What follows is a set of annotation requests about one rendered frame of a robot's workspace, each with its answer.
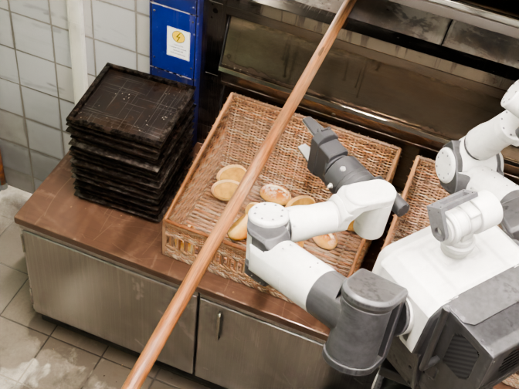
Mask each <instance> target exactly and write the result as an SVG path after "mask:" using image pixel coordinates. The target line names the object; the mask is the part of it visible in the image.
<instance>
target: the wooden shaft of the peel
mask: <svg viewBox="0 0 519 389"><path fill-rule="evenodd" d="M356 1H357V0H344V2H343V4H342V6H341V7H340V9H339V11H338V13H337V14H336V16H335V17H334V20H333V22H332V23H331V25H330V27H329V28H328V30H327V32H326V33H325V35H324V37H323V39H322V40H321V42H320V44H319V46H318V47H317V49H316V51H315V53H314V54H313V56H312V58H311V59H310V62H309V63H308V64H307V67H306V68H305V70H304V72H303V73H302V75H301V77H300V78H299V80H298V82H297V84H296V86H295V87H294V89H293V91H292V93H291V94H290V96H289V98H288V99H287V101H286V103H285V104H284V106H283V109H282V110H281V111H280V114H279V115H278V117H277V118H276V120H275V122H274V124H273V126H272V127H271V129H270V131H269V133H268V134H267V135H266V138H265V140H264V141H263V143H262V145H261V146H260V148H259V150H258V151H257V153H256V155H255V157H254V158H253V160H252V162H251V164H250V166H249V167H248V169H247V171H246V173H245V174H244V175H243V178H242V180H241V181H240V183H239V185H238V186H237V188H236V190H235V191H234V193H233V195H232V197H231V198H230V200H229V202H228V204H227V206H226V207H225V209H224V211H223V212H222V214H221V216H220V217H219V220H218V221H217V222H216V224H215V226H214V228H213V230H212V231H211V233H210V235H209V237H208V238H207V240H206V242H205V244H204V245H203V247H202V249H201V251H200V252H199V254H198V256H197V257H196V259H195V261H194V262H193V264H192V267H191V268H190V270H189V271H188V273H187V275H186V277H185V278H184V280H183V282H182V283H181V285H180V287H179V288H178V291H177V292H176V294H175V296H174V298H173V299H172V301H171V302H170V304H169V306H168V308H167V309H166V311H165V313H164V315H163V317H162V318H161V320H160V322H159V324H158V325H157V327H156V328H155V330H154V332H153V333H152V335H151V338H150V339H149V341H148V343H147V344H146V346H145V348H144V349H143V351H142V353H141V355H140V356H139V358H138V359H137V362H136V364H135V365H134V367H133V369H132V370H131V372H130V374H129V375H128V377H127V379H126V381H125V382H124V384H123V386H122V388H121V389H141V386H142V384H143V383H144V381H145V379H146V377H147V376H148V374H149V372H150V370H151V368H152V367H153V365H154V362H155V361H156V360H157V358H158V355H159V354H160V352H161V350H162V349H163V347H164V345H165V343H166V342H167V340H168V338H169V336H170V335H171V332H172V330H173V329H174V328H175V325H176V323H177V322H178V320H179V318H180V316H181V315H182V313H183V311H184V309H185V307H186V306H187V304H188V302H189V300H190V299H191V297H192V295H193V293H194V291H195V289H196V288H197V286H198V284H199V282H200V281H201V279H202V277H203V275H204V274H205V271H206V269H207V268H208V267H209V264H210V262H211V261H212V259H213V257H214V255H215V254H216V252H217V250H218V248H219V246H220V245H221V243H222V241H223V239H224V238H225V236H226V234H227V232H228V230H229V228H230V227H231V225H232V223H233V222H234V220H235V218H236V216H237V215H238V213H239V210H240V208H241V207H242V206H243V203H244V201H245V200H246V198H247V196H248V194H249V193H250V191H251V189H252V187H253V185H254V184H255V182H256V180H257V178H258V177H259V175H260V173H261V171H262V169H263V168H264V166H265V164H266V162H267V161H268V159H269V157H270V155H271V154H272V152H273V149H274V147H275V146H276V144H277V142H278V141H279V139H280V137H281V135H282V134H283V132H284V130H285V128H286V127H287V124H288V123H289V121H290V119H291V117H292V116H293V114H294V112H295V110H296V108H297V107H298V105H299V103H300V101H301V100H302V98H303V96H304V94H305V93H306V91H307V88H308V87H309V85H310V83H311V81H312V80H313V78H314V76H315V74H316V73H317V71H318V69H319V67H320V66H321V63H322V62H323V60H324V58H325V56H326V55H327V53H328V51H329V49H330V48H331V46H332V44H333V42H334V40H335V39H336V37H337V35H338V33H339V32H340V30H341V27H342V26H343V24H344V22H345V20H346V19H347V17H348V15H349V14H350V12H351V10H352V8H353V7H354V4H355V2H356Z"/></svg>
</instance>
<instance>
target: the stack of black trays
mask: <svg viewBox="0 0 519 389"><path fill-rule="evenodd" d="M195 91H196V86H192V85H188V84H186V83H180V82H178V81H174V80H171V79H166V78H164V77H160V76H156V75H152V74H149V73H144V72H141V71H138V70H135V69H130V68H127V67H124V66H118V65H116V64H113V63H107V64H106V65H105V67H104V68H103V69H102V70H101V71H100V73H99V74H98V76H97V77H96V79H95V80H94V81H93V82H92V84H91V85H90V87H89V88H88V89H87V91H86V92H85V93H84V95H83V96H82V97H81V99H80V100H79V102H78V103H77V104H76V106H75V107H74V108H73V110H72V111H71V112H70V114H69V116H68V117H67V118H66V122H67V123H66V125H67V126H68V127H67V129H66V132H69V133H71V136H70V137H71V138H72V139H71V141H70V142H69V143H68V145H72V146H71V147H70V148H69V150H70V153H69V155H71V156H73V157H72V158H71V159H70V162H71V163H72V164H71V165H70V166H71V167H73V169H72V170H71V171H70V172H72V173H73V175H72V176H71V177H72V178H75V179H76V180H75V181H74V182H73V184H74V185H76V186H75V187H74V188H75V189H77V190H76V192H75V193H74V195H76V196H79V198H82V199H85V200H88V201H92V202H95V203H97V204H100V205H105V206H107V207H110V208H114V209H117V210H120V211H124V212H126V213H129V214H132V215H136V216H139V217H142V218H146V219H149V220H152V221H154V222H160V220H161V219H162V217H163V215H164V214H165V212H166V210H167V209H168V206H169V205H170V204H171V200H172V199H173V198H174V196H175V194H176V192H177V191H178V189H179V187H180V186H181V185H180V184H181V183H182V182H183V181H184V179H185V178H184V176H186V175H187V173H188V171H189V170H190V169H189V168H191V166H192V164H193V162H192V159H193V158H194V157H193V156H190V155H191V153H192V152H193V149H192V146H193V145H192V144H193V142H194V141H193V140H192V138H193V136H194V134H192V132H193V130H194V128H192V127H193V125H194V124H195V123H193V122H192V121H193V120H194V118H195V117H194V116H193V115H194V114H195V112H193V111H194V109H195V108H196V106H197V105H195V104H193V103H194V102H195V100H193V99H192V97H193V96H194V95H195V94H194V92H195Z"/></svg>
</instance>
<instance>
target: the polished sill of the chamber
mask: <svg viewBox="0 0 519 389"><path fill-rule="evenodd" d="M227 5H229V6H232V7H235V8H239V9H242V10H245V11H248V12H252V13H255V14H257V15H261V16H265V17H267V18H270V19H275V20H277V21H280V22H285V23H287V24H290V25H295V26H297V27H300V28H303V29H307V30H310V31H313V32H317V33H320V34H323V35H325V33H326V32H327V30H328V28H329V27H330V25H331V23H332V22H333V20H334V17H335V16H336V14H335V13H333V12H328V11H325V10H323V9H320V8H315V7H313V6H309V5H305V4H302V3H299V2H295V1H292V0H227ZM336 39H340V40H343V41H345V42H349V43H353V44H355V45H358V46H363V47H365V48H368V49H373V50H375V51H378V52H383V53H385V54H388V55H390V56H395V57H398V58H400V59H405V60H408V61H410V62H414V63H418V64H420V65H424V66H428V67H430V68H433V69H437V70H440V71H443V72H446V73H451V74H453V75H456V76H461V77H463V78H466V79H471V80H473V81H476V82H478V83H483V84H486V85H488V86H493V87H496V88H498V89H502V90H506V91H508V90H509V88H510V87H511V86H512V85H513V84H514V83H515V82H517V81H518V80H519V69H518V68H515V67H512V66H508V65H504V64H502V63H497V62H494V61H492V60H489V59H485V58H482V57H479V56H475V55H471V54H469V53H466V52H461V51H459V50H455V49H451V48H448V47H445V46H441V45H438V44H435V43H432V42H428V41H426V40H422V39H418V38H415V37H412V36H408V35H405V34H402V33H399V32H395V31H392V30H389V29H384V28H382V27H379V26H376V25H372V24H369V23H366V22H362V21H358V20H356V19H351V18H348V17H347V19H346V20H345V22H344V24H343V26H342V27H341V30H340V32H339V33H338V35H337V37H336Z"/></svg>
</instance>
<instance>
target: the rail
mask: <svg viewBox="0 0 519 389"><path fill-rule="evenodd" d="M424 1H427V2H431V3H434V4H437V5H442V6H445V7H447V8H452V9H455V10H458V11H461V12H465V13H469V14H471V15H476V16H479V17H482V18H485V19H489V20H493V21H495V22H500V23H503V24H506V25H511V26H513V27H516V28H519V18H518V17H515V16H512V15H508V14H504V13H502V12H497V11H494V10H491V9H488V8H484V7H480V6H478V5H473V4H470V3H467V2H462V1H460V0H424Z"/></svg>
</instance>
